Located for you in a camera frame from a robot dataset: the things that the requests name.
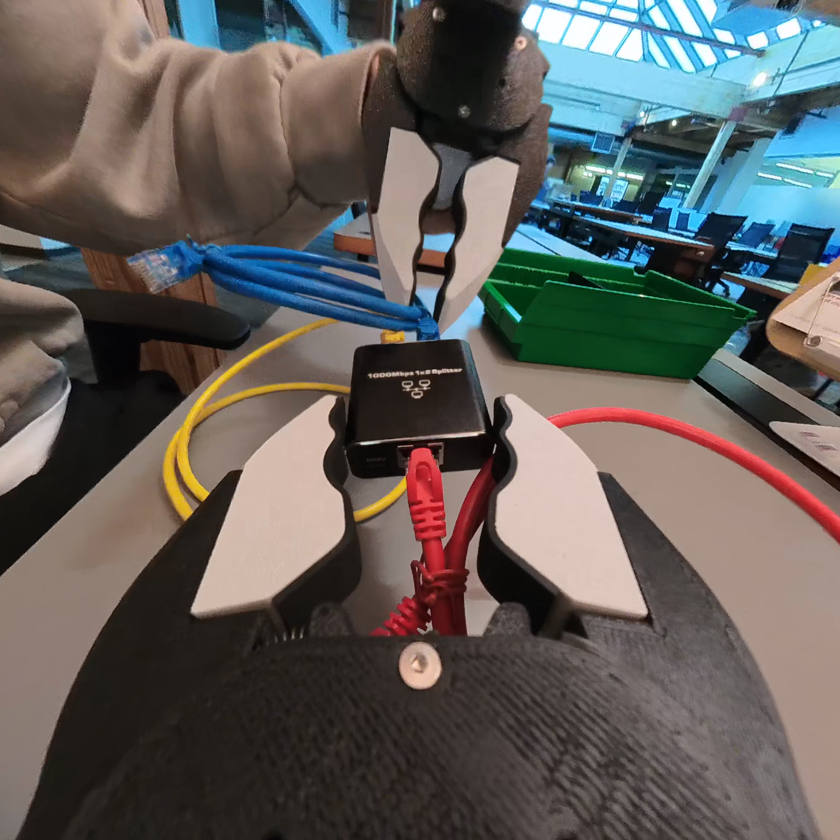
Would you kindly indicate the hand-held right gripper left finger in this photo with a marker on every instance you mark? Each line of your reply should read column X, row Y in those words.
column 276, row 525

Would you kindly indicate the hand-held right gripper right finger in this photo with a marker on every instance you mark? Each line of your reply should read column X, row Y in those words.
column 565, row 525

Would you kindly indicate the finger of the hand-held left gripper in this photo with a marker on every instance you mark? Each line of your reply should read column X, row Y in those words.
column 400, row 210
column 486, row 223

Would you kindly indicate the green plastic bin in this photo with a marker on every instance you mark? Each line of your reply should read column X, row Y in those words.
column 604, row 322

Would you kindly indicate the black ethernet splitter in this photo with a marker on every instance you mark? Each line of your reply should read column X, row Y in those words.
column 418, row 387

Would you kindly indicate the person's left forearm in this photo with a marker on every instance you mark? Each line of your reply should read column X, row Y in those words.
column 171, row 118

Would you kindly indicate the wooden door panel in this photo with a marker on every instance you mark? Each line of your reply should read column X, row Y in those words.
column 171, row 315

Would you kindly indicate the black office chair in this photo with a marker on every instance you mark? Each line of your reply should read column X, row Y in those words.
column 131, row 322

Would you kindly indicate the printed paper sheet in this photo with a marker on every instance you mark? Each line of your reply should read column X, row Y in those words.
column 807, row 446

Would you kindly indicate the person's grey hoodie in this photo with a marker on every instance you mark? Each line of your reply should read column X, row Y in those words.
column 33, row 381

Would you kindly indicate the instruction sheet board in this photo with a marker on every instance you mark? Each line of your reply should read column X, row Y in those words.
column 807, row 322

